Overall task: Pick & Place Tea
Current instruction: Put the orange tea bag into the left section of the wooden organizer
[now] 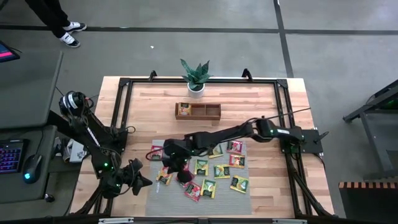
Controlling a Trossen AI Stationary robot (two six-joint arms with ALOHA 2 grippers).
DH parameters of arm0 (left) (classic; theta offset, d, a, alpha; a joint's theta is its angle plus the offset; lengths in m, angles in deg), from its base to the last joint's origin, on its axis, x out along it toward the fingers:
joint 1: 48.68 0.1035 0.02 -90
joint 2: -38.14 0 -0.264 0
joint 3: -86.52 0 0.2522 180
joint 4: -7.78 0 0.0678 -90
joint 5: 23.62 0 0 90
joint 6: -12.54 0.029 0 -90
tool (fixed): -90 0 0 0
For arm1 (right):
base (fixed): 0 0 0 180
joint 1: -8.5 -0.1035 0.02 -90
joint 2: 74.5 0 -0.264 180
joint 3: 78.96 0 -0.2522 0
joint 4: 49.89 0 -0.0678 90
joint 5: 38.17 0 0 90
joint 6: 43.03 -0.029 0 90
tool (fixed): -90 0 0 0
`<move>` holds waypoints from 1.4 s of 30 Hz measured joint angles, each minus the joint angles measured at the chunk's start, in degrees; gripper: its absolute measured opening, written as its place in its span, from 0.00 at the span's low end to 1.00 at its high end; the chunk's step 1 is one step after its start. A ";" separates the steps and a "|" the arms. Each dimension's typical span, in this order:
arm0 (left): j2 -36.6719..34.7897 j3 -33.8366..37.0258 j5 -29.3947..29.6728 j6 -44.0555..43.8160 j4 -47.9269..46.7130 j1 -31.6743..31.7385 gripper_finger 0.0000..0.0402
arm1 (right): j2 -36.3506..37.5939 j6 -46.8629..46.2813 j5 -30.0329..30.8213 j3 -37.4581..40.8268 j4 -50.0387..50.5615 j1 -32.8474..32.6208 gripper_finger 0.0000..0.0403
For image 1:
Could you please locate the small white box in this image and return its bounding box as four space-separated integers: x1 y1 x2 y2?
67 138 88 164

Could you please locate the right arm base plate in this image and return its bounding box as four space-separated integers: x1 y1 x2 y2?
278 129 330 154

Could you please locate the black computer mouse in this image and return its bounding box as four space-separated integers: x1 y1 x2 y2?
22 154 43 184

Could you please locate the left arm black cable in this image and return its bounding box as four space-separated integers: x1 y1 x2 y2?
119 125 137 135

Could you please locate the person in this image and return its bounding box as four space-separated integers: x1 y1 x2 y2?
24 0 88 49

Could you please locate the silver metal bracket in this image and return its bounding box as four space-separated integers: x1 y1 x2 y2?
98 217 134 224
272 218 308 224

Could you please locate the green snake plant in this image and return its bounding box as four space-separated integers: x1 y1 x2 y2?
180 58 213 91

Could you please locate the tablet screen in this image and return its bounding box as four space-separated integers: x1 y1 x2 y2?
0 40 21 63

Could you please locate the grey desk surface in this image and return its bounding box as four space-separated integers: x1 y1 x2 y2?
0 126 58 205

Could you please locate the brown cardboard box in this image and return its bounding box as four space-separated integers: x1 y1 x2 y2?
174 102 222 121

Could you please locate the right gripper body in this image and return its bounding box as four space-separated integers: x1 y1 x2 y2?
161 138 195 167

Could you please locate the grey raised desk top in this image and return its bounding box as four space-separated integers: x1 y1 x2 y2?
0 50 64 130

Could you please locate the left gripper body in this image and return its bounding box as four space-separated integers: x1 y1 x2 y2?
116 164 139 192

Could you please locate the black backlit keyboard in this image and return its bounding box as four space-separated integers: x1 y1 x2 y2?
0 139 27 174

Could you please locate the black metal cart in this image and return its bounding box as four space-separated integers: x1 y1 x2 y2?
343 79 398 181

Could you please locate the grey woven placemat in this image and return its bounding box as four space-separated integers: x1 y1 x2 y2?
145 139 252 217

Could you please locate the white plant pot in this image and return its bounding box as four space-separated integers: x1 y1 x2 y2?
187 83 206 99

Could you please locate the orange foil tea bag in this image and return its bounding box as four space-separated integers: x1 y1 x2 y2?
178 103 192 116
156 167 174 186
229 154 246 169

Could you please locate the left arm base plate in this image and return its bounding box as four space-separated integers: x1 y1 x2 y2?
108 127 129 153

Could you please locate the long thin black cable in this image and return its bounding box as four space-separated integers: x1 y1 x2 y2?
264 107 312 121

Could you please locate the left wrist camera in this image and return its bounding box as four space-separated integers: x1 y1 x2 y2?
127 157 144 174

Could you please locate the striped wood black board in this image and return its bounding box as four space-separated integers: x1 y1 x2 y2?
338 181 398 224

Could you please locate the black aluminium table frame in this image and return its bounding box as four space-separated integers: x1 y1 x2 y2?
70 68 335 218

